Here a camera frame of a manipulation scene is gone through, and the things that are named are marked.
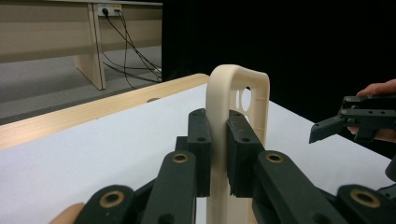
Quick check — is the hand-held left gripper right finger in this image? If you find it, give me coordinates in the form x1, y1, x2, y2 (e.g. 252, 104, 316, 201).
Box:
226, 109, 266, 199

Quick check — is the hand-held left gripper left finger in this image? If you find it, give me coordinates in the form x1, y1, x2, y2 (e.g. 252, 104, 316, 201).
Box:
175, 107, 213, 199

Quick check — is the beige phone case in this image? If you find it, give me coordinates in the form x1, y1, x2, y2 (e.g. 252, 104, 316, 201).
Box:
205, 63, 271, 224

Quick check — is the black curtain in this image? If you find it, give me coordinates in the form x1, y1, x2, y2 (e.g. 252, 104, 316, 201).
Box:
162, 0, 396, 125

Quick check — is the light wooden desk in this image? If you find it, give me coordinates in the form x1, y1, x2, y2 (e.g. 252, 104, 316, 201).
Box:
0, 0, 163, 91

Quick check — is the bundle of black cables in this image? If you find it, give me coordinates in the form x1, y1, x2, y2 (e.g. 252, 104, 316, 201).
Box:
101, 8, 163, 85

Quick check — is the white wall socket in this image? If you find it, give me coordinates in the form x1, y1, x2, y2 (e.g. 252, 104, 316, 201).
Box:
97, 3, 122, 18

